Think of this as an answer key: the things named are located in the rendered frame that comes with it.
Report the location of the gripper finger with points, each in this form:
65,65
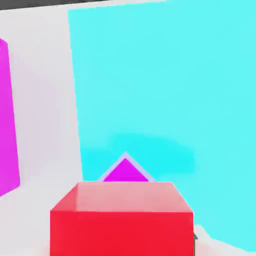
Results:
212,247

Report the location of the small red cube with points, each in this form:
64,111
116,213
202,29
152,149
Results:
122,230

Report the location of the small magenta cube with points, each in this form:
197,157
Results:
125,172

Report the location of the large cyan box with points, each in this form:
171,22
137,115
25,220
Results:
160,80

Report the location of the large magenta box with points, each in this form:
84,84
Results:
8,120

